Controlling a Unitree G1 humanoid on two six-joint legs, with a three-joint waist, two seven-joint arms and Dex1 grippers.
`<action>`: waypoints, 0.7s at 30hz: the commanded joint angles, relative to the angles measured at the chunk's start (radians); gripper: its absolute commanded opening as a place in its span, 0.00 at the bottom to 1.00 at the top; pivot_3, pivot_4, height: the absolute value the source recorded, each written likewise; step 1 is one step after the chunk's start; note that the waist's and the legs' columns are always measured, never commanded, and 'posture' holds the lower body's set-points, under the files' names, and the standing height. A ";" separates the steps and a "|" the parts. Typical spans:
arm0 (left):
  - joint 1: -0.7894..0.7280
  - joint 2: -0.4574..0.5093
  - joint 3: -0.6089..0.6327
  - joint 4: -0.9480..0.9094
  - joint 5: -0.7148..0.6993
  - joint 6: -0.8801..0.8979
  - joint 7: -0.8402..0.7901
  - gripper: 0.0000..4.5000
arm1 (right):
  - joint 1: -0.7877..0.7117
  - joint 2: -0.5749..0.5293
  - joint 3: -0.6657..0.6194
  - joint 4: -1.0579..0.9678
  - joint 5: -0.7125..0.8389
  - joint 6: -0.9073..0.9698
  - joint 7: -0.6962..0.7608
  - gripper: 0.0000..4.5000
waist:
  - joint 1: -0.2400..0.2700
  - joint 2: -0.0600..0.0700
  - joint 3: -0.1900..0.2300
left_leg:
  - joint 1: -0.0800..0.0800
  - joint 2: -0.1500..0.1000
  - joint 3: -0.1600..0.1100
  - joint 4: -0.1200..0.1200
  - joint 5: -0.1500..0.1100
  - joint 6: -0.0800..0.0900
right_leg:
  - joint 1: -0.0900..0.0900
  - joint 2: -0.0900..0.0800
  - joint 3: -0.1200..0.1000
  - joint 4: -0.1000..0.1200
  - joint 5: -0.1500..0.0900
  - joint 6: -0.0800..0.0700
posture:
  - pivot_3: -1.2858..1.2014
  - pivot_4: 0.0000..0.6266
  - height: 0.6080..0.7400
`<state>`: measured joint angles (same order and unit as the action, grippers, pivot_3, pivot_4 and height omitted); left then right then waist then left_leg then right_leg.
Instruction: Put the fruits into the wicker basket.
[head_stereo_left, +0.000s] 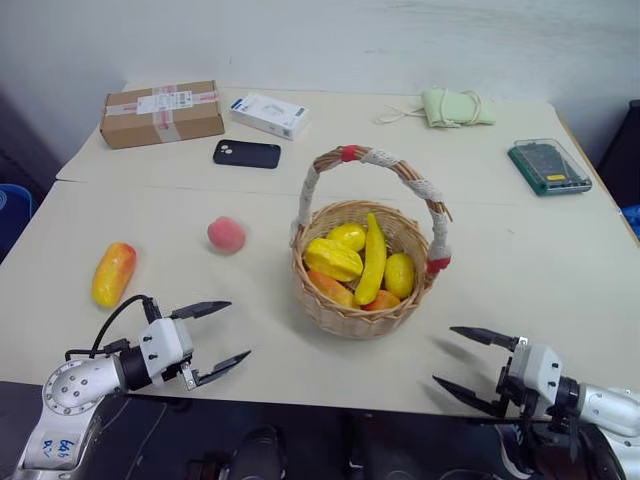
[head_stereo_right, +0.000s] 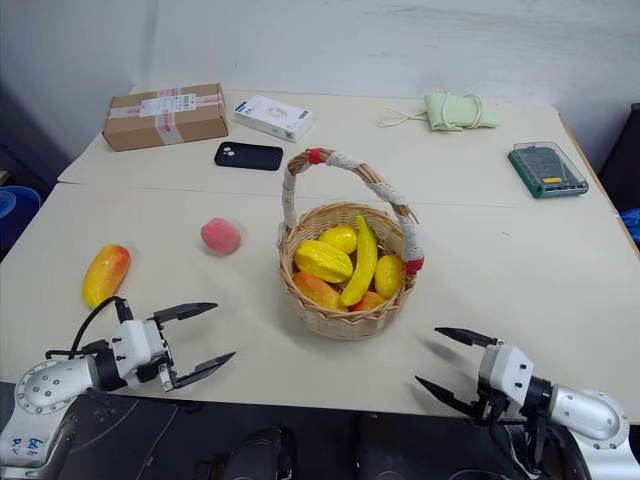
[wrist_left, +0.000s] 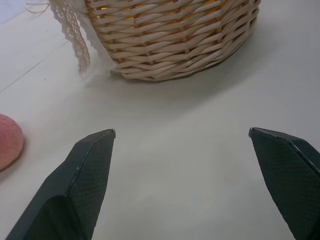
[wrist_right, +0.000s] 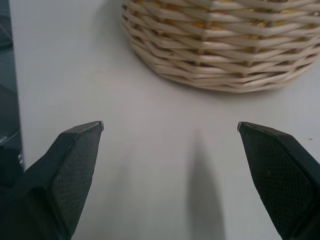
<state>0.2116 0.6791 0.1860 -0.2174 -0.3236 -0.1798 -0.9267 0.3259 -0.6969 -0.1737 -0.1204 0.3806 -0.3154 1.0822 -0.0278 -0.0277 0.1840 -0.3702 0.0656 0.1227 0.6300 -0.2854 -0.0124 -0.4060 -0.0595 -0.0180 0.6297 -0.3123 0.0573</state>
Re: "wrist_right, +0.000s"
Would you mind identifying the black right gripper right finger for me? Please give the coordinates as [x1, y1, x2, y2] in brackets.
[236, 121, 320, 240]

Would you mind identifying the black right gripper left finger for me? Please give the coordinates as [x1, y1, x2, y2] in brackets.
[0, 120, 105, 240]

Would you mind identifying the woven wicker basket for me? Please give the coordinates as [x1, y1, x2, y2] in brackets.
[121, 0, 320, 94]

